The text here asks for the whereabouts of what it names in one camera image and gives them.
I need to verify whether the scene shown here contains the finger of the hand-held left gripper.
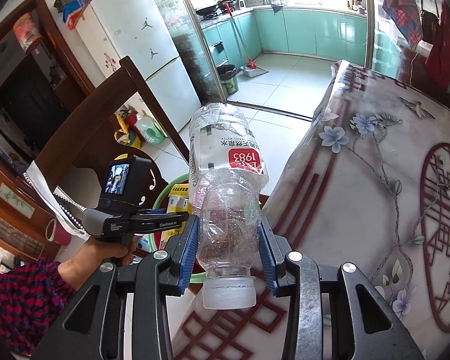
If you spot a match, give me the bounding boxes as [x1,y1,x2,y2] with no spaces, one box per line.
[135,208,191,234]

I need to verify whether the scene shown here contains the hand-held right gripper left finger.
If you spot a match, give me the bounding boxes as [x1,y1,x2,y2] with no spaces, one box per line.
[30,215,200,360]

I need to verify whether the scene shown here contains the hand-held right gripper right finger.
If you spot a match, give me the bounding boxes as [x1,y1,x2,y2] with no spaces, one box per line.
[259,219,424,360]

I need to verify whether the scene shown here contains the red basin green rim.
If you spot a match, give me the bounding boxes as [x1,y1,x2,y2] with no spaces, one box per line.
[152,172,211,284]

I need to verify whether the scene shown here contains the yellow white snack box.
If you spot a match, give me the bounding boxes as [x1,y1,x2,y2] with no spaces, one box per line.
[167,184,192,214]

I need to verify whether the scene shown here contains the crushed clear plastic bottle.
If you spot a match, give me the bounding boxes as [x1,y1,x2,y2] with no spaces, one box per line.
[187,102,269,310]

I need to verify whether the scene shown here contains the person's left forearm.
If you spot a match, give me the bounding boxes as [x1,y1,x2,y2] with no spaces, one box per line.
[0,255,77,357]

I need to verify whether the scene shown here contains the black lined trash bin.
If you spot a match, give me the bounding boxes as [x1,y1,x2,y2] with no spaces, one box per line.
[217,64,241,96]

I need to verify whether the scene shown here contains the person's left hand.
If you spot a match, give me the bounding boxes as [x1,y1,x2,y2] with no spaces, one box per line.
[58,238,136,289]

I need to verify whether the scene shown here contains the yellow toy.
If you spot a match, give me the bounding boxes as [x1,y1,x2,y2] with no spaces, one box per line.
[114,114,141,149]

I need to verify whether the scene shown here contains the pink bucket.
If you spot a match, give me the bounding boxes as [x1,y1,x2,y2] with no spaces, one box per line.
[47,217,74,246]

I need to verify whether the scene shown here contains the green detergent jug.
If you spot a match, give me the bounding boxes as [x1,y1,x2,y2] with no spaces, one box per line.
[135,110,166,145]

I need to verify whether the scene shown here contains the white beaded cloth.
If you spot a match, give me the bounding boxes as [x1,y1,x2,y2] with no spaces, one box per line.
[24,159,91,239]

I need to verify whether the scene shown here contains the red fire extinguisher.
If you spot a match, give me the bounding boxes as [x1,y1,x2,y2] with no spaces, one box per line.
[119,108,140,130]

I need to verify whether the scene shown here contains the carved wooden chair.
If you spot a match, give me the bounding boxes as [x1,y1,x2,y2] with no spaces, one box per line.
[34,55,196,241]

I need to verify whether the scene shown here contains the printed floral table cover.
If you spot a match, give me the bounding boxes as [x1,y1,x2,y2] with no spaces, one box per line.
[170,60,450,360]

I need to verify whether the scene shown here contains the white refrigerator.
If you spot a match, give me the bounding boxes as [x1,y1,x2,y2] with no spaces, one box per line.
[77,0,203,132]

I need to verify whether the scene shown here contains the dark wood cabinet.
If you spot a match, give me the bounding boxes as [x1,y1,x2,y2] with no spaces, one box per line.
[0,0,109,267]

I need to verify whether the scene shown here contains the white dustpan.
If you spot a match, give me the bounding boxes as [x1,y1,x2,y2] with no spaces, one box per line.
[242,65,271,79]

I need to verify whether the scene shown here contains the blue red box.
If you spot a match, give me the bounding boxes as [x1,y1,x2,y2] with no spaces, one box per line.
[62,0,91,31]

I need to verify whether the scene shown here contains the red hanging ornament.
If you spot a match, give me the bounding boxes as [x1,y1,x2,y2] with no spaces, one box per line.
[13,12,43,55]

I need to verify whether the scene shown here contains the black wok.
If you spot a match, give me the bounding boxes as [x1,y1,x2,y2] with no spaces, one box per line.
[195,4,220,17]

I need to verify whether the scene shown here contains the teal kitchen cabinets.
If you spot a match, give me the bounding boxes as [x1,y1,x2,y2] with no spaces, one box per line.
[202,7,370,68]

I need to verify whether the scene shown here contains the red hanging garment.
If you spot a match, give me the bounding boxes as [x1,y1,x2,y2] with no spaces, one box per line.
[425,0,450,91]

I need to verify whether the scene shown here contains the plaid hanging cloth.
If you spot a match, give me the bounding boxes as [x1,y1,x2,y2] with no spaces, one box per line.
[382,0,424,51]

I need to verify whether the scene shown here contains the black hanging bag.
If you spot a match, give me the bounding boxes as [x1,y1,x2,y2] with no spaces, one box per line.
[420,9,439,46]

